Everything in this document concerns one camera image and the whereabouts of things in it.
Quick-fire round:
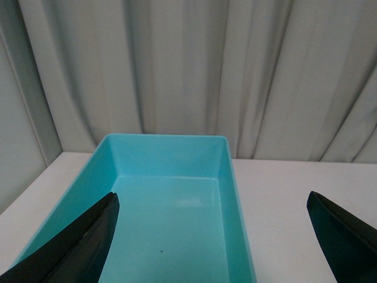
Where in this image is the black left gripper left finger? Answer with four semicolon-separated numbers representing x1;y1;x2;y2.
6;192;120;282

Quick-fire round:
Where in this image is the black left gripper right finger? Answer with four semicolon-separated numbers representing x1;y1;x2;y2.
306;191;376;282

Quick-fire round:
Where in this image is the turquoise plastic storage bin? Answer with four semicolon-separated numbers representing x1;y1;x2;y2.
18;134;256;282

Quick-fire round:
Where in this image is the grey pleated curtain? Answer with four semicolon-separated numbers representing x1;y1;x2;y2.
1;1;376;210

